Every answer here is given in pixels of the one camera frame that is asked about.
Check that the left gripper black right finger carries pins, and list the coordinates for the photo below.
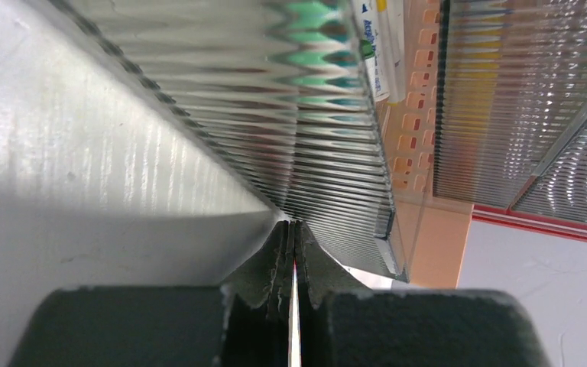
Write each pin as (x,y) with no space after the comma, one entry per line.
(344,323)

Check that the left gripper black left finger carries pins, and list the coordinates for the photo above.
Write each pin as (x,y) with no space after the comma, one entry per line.
(243,321)

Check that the clear grey drawer box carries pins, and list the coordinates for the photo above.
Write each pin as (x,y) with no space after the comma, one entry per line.
(495,112)

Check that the green cap marker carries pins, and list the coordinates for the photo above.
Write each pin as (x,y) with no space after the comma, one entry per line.
(372,45)

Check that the peach file organizer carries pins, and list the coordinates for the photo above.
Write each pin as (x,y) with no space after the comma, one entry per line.
(430,234)

